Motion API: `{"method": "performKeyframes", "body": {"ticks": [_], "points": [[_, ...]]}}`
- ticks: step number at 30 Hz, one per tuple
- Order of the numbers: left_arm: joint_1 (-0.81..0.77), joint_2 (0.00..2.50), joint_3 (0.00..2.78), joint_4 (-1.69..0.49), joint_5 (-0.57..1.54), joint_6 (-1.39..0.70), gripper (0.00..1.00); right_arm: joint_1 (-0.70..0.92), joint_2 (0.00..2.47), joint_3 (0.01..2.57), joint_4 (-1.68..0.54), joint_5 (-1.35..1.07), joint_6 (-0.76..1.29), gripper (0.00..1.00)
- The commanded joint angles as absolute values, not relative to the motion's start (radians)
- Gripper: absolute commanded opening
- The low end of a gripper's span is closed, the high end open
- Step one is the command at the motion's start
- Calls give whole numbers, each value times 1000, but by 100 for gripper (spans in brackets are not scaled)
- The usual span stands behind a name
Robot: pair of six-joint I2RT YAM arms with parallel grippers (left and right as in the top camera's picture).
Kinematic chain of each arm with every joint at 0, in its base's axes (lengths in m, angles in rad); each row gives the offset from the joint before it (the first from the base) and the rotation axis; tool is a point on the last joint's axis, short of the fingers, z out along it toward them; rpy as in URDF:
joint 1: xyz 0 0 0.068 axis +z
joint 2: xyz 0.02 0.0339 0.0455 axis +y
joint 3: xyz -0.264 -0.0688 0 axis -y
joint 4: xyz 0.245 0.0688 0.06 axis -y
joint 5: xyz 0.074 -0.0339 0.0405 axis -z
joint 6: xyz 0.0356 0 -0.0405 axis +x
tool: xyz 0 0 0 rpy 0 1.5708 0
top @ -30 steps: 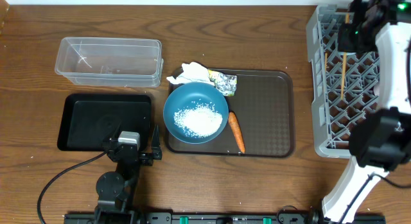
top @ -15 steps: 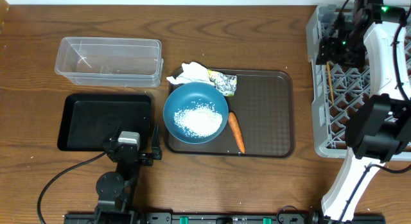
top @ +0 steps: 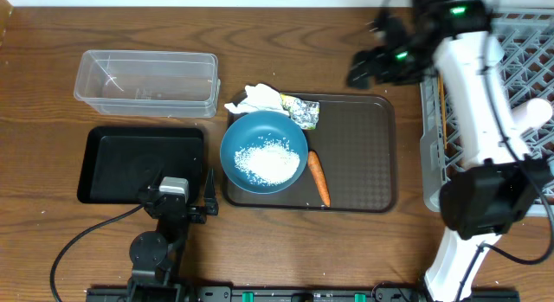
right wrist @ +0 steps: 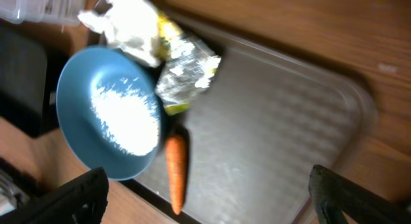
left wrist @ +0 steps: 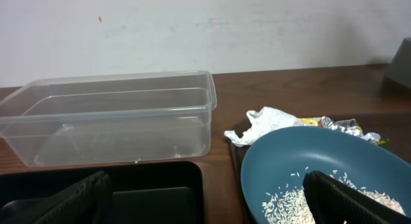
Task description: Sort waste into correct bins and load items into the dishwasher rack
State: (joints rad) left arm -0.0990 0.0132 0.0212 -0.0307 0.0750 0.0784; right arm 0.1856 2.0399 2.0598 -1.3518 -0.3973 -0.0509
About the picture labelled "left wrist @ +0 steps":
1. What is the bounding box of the brown serving tray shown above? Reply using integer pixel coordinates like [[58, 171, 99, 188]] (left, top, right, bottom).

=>
[[230, 113, 410, 223]]

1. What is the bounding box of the clear plastic bin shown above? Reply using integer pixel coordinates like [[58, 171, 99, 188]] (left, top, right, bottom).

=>
[[1, 71, 217, 167]]

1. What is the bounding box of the silver foil snack wrapper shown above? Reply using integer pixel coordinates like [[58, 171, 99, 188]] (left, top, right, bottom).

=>
[[300, 116, 390, 148]]

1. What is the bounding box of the black rectangular tray bin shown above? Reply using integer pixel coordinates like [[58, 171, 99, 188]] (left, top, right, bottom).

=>
[[1, 162, 205, 223]]

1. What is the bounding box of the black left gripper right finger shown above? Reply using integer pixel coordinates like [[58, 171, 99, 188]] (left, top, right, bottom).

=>
[[303, 171, 410, 224]]

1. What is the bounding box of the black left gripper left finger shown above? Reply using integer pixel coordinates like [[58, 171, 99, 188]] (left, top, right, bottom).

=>
[[1, 171, 112, 224]]

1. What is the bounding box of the white crumpled paper napkin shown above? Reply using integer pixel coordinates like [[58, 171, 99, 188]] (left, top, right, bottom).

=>
[[224, 107, 304, 147]]

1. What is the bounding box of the dark blue plate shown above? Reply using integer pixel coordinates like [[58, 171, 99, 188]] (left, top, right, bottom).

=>
[[241, 126, 410, 223]]

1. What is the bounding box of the pile of white rice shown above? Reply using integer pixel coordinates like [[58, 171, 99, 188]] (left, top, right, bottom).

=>
[[261, 169, 405, 224]]

